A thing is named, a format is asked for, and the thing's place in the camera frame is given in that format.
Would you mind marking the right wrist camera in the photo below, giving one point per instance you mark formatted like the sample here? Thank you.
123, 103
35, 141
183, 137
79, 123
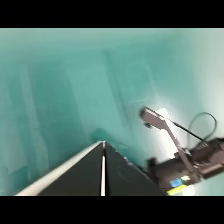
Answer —
156, 118

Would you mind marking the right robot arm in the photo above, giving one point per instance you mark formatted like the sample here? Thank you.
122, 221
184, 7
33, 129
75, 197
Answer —
211, 156

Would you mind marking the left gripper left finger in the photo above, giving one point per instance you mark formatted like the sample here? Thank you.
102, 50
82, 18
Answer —
80, 176

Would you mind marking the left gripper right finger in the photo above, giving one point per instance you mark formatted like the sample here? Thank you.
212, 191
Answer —
126, 176

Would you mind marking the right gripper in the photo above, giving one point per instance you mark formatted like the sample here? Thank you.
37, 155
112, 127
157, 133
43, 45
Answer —
173, 173

